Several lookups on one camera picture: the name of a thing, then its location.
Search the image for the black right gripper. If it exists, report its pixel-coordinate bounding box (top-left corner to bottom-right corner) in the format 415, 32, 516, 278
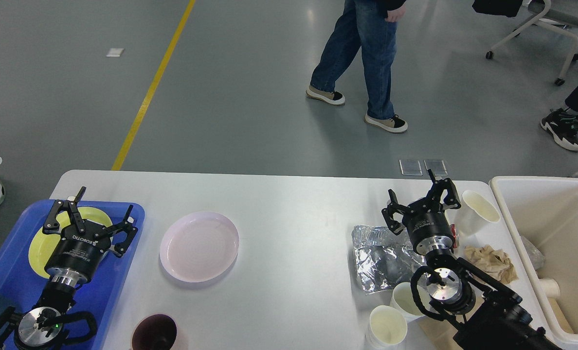
381, 169, 462, 255

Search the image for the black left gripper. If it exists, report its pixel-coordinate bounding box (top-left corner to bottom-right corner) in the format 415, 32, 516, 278
42, 187, 139, 283

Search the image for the pink plate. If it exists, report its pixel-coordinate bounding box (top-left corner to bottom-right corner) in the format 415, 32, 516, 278
159, 212, 240, 283

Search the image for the pink mug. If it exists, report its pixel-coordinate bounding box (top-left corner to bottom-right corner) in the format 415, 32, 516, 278
131, 314, 178, 350

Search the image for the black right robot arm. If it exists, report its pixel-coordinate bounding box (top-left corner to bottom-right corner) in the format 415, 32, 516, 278
381, 169, 558, 350

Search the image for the left metal floor plate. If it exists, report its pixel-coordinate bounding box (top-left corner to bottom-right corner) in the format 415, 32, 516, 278
399, 159, 423, 176

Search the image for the metal floor plate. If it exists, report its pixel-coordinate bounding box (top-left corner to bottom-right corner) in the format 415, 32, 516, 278
423, 159, 448, 176
399, 159, 423, 176

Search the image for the small red object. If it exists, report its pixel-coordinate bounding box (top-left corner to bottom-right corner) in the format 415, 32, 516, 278
451, 224, 459, 249

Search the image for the right metal floor plate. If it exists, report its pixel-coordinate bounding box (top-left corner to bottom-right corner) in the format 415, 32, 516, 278
423, 159, 448, 176

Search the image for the yellow-green plate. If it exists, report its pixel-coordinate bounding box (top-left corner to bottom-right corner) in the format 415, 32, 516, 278
27, 207, 112, 279

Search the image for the tipped white paper cup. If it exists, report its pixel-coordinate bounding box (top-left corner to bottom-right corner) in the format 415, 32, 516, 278
453, 190, 501, 237

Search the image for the crumpled aluminium foil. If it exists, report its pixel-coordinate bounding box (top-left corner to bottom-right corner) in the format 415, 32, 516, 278
351, 225, 425, 295

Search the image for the blue plastic tray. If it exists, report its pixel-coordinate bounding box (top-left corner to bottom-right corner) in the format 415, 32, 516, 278
0, 199, 145, 350

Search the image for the crumpled brown paper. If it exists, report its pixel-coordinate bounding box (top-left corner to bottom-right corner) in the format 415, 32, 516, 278
463, 245, 519, 284

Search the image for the white paper cup behind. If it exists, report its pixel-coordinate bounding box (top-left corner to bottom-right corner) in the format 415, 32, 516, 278
390, 282, 425, 323

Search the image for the clear plastic wrap in bin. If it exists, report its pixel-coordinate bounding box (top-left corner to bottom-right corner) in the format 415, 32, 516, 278
520, 236, 545, 271

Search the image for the white paper cup front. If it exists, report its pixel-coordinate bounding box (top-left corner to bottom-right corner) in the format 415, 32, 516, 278
365, 305, 408, 350

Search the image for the brown paper sheet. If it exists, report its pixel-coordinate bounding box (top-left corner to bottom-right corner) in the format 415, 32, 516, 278
417, 316, 462, 350

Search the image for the cream plastic bin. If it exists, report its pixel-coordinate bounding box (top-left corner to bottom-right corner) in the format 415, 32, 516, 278
490, 176, 578, 344

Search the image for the paper cup in bin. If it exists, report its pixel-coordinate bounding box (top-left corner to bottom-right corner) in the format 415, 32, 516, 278
539, 278, 561, 299

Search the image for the person in blue jeans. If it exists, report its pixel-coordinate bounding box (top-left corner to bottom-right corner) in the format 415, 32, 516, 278
306, 0, 408, 133

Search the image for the white floor label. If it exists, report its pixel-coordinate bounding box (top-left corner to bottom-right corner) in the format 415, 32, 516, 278
105, 47, 125, 58

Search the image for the person in black trousers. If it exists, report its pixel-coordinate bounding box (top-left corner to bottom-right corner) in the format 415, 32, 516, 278
540, 86, 578, 152

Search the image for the white office chair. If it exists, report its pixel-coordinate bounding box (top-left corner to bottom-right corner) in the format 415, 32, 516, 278
485, 0, 578, 86

